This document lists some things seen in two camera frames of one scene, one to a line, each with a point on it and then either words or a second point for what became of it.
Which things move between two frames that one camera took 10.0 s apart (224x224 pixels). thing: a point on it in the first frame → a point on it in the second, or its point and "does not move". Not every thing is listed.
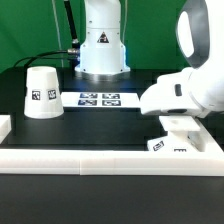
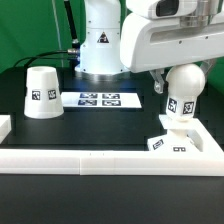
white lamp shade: [43, 98] does not move
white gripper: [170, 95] → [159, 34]
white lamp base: [178, 138] does not move
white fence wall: [207, 162] does not move
